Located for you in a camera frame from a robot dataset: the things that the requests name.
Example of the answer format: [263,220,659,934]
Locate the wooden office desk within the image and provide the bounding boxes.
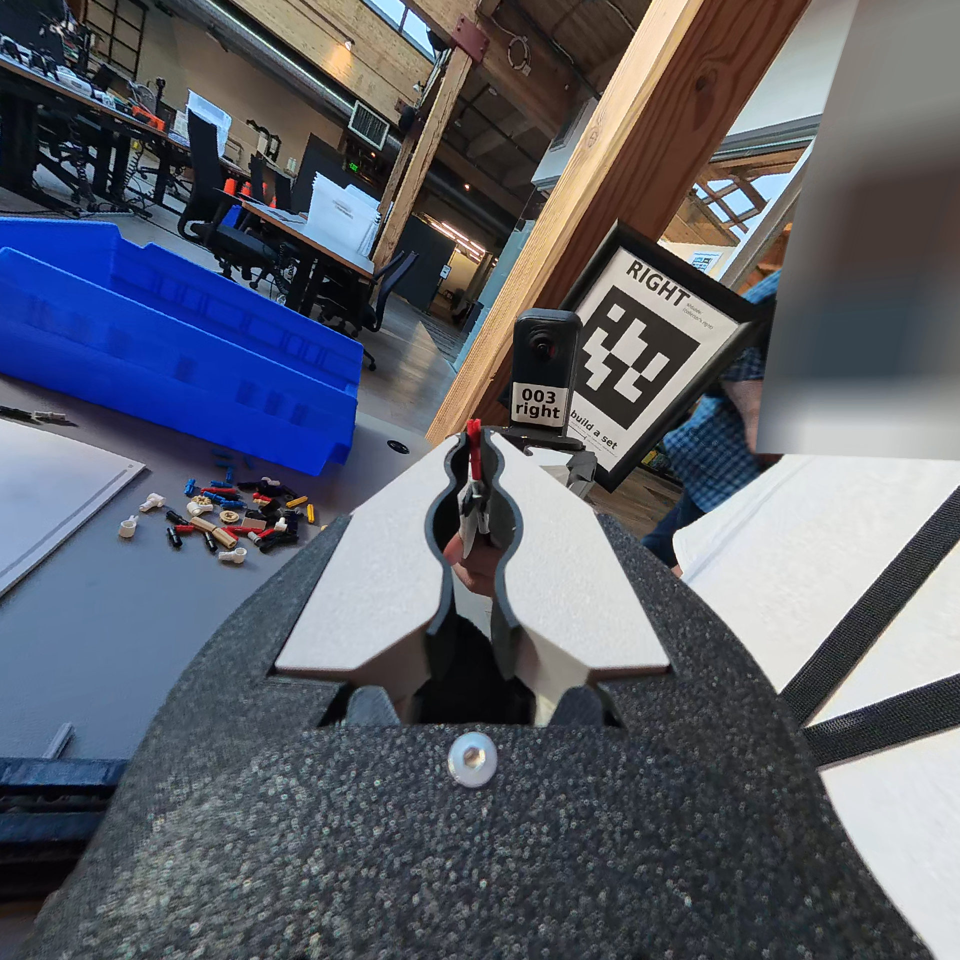
[213,196,378,320]

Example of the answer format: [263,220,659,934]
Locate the white cardboard boxes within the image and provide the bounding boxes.
[303,171,382,258]

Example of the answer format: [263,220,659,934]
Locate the lego instruction booklet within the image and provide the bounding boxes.
[0,417,147,599]

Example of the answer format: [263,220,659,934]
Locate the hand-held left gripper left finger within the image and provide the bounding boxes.
[273,435,460,704]

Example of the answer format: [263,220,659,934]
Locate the white board with black straps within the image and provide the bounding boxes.
[671,450,960,960]

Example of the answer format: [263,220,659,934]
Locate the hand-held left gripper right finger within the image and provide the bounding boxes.
[482,429,672,711]

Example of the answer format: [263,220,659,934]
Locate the pile of small lego pins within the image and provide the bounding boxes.
[117,468,318,569]

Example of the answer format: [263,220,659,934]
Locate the wall air vent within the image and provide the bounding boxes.
[347,99,393,150]

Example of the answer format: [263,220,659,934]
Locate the person in plaid shirt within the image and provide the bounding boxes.
[639,268,787,573]

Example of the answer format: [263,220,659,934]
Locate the blue plastic bin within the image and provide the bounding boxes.
[0,216,366,479]

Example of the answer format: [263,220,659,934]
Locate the cluttered long workbench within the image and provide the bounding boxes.
[0,30,192,215]

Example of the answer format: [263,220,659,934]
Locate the person's right hand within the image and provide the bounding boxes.
[442,528,501,599]

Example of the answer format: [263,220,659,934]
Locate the wooden post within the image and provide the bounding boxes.
[426,0,815,451]

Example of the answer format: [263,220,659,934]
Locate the black office chair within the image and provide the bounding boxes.
[177,108,252,243]

